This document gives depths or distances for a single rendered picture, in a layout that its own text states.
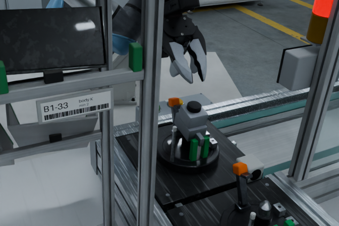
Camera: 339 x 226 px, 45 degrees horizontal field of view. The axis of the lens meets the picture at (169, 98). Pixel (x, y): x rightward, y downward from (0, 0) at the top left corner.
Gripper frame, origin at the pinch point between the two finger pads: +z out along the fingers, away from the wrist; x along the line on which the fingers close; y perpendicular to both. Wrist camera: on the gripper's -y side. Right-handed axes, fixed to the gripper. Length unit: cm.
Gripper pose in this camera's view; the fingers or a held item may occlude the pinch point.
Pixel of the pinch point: (196, 74)
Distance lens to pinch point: 80.6
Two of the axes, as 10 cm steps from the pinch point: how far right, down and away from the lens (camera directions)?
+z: 3.3, 8.8, -3.4
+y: -3.1, 4.4, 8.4
